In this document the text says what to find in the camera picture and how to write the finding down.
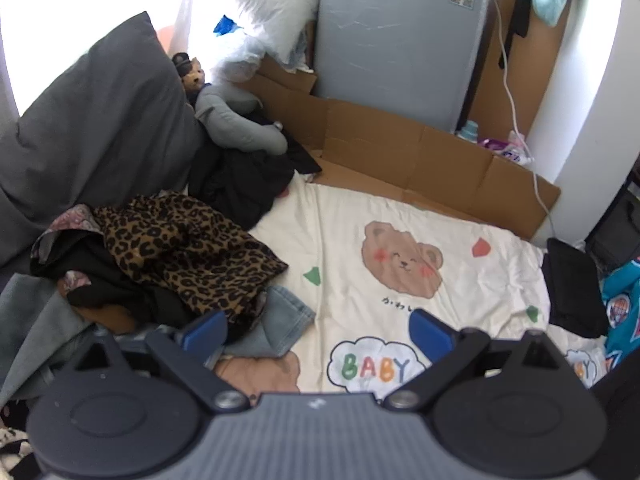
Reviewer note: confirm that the grey green garment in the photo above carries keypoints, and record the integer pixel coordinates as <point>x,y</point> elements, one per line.
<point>30,325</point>

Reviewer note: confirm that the black clothes pile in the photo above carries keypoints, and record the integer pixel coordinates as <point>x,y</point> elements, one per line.
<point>240,180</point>

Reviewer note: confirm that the black suitcase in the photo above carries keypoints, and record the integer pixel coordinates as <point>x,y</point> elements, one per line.
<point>615,230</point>

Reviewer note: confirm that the bear printed blanket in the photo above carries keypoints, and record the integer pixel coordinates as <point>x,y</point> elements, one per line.
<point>350,220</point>

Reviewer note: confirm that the dark grey pillow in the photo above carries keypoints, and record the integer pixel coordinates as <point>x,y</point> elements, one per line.
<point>100,125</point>

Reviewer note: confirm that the leopard print skirt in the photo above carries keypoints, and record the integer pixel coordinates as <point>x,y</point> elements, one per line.
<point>165,245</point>

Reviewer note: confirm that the blue capped bottle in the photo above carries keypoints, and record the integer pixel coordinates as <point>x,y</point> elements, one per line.
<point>469,132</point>

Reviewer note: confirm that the white pillow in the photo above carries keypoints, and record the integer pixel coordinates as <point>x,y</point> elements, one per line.
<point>270,0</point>

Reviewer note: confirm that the black hanging garment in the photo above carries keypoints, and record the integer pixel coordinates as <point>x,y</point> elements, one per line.
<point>522,5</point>

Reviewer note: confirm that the grey wrapped mattress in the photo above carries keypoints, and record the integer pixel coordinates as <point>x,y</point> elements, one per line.
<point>390,35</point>

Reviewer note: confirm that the black folded garment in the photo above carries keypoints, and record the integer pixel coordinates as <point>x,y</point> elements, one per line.
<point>575,290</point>

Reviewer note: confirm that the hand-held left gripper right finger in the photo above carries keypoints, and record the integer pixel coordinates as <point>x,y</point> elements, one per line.
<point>427,337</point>

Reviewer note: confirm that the teal patterned blanket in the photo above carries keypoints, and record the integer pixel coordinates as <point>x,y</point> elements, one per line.
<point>622,310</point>

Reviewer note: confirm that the purple white packet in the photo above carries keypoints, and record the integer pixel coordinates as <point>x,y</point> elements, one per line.
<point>500,146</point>

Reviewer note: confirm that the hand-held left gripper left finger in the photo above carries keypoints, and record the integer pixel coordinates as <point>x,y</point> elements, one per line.
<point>202,334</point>

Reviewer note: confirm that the clear plastic bag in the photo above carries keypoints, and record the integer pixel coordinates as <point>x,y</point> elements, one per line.
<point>235,55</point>

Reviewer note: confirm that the grey plush toy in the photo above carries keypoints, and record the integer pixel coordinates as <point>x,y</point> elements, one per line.
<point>225,120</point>

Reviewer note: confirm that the brown cardboard sheet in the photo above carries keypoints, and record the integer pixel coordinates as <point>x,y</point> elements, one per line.
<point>375,145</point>

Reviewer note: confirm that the brown bear plush toy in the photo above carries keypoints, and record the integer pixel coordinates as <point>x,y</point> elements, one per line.
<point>192,76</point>

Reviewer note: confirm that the floral garment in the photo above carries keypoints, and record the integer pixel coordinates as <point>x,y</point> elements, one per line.
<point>65,222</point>

